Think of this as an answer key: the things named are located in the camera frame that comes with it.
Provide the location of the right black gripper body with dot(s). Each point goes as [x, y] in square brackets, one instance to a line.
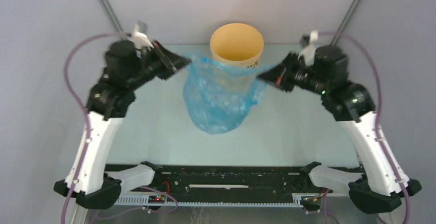
[296, 72]

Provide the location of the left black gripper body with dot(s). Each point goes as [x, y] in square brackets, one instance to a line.
[156, 61]

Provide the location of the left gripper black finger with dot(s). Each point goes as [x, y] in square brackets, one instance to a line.
[177, 64]
[165, 53]

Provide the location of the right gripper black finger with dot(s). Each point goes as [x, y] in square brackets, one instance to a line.
[286, 64]
[272, 78]

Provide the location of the yellow cartoon trash bin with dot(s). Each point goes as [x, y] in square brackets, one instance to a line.
[237, 44]

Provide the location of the blue plastic trash bag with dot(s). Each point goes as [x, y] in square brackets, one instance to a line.
[219, 97]

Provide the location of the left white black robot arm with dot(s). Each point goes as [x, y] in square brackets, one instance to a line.
[128, 66]

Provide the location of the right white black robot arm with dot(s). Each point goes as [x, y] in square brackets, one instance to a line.
[383, 184]

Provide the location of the right small circuit board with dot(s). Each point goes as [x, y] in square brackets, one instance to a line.
[311, 200]

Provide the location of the small circuit board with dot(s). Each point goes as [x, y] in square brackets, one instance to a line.
[311, 200]
[156, 199]

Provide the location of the left small circuit board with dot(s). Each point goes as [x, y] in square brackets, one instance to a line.
[156, 199]

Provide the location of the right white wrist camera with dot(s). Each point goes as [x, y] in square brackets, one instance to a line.
[307, 53]

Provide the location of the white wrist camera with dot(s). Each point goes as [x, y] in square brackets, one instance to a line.
[138, 36]
[307, 53]

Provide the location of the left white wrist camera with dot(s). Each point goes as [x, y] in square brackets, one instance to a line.
[138, 36]

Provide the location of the left aluminium frame post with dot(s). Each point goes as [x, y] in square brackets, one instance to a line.
[111, 15]

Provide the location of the aluminium frame post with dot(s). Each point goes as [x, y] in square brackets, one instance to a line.
[352, 9]
[111, 15]

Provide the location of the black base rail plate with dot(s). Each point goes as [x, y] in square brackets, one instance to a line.
[234, 186]

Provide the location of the right aluminium frame post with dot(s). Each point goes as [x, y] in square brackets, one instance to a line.
[352, 9]

